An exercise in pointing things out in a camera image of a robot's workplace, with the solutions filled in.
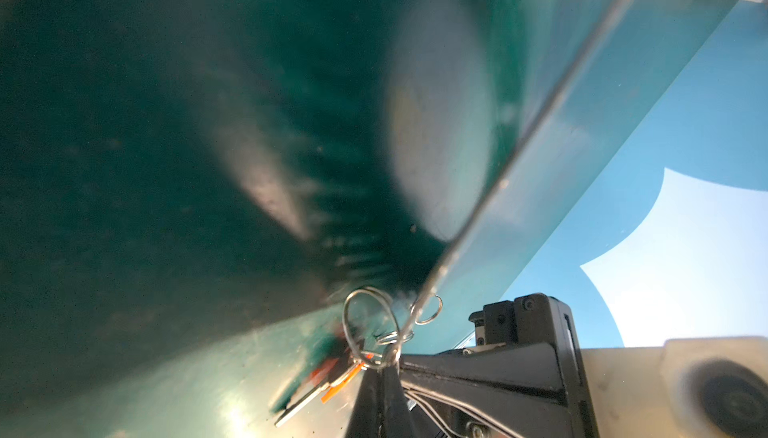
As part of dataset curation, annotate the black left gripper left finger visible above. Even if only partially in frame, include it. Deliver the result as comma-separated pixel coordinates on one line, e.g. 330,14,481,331
345,370,381,438

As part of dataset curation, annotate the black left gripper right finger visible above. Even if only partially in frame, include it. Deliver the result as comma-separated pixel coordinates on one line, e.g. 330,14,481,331
382,366,417,438

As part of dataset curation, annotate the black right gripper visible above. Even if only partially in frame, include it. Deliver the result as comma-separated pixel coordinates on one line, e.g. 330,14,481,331
400,293,599,437

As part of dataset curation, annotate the red key tag with keyring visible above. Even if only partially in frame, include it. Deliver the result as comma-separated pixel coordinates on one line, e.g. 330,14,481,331
274,335,364,428

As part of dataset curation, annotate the small silver keyring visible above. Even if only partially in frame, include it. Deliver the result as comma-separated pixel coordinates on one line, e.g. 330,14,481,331
341,286,402,370
410,293,444,326

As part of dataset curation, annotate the grey perforated metal ring plate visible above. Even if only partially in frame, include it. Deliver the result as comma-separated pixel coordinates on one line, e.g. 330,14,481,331
1,0,744,437

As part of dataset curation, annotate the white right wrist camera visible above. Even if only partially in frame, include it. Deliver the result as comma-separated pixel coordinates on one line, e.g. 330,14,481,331
581,336,767,437

